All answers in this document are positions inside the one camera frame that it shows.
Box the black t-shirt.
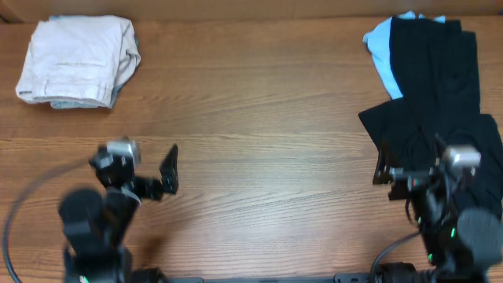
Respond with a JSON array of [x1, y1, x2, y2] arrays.
[[358, 17, 502, 218]]

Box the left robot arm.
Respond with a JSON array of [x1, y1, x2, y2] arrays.
[[58, 138, 178, 283]]

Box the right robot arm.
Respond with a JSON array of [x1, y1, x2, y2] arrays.
[[369, 138, 502, 282]]

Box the folded beige pants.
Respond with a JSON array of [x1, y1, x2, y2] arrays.
[[15, 15, 141, 108]]

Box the light blue printed t-shirt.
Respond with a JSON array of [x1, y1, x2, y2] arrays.
[[362, 10, 447, 101]]

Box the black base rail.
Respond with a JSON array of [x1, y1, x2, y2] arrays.
[[162, 273, 369, 283]]

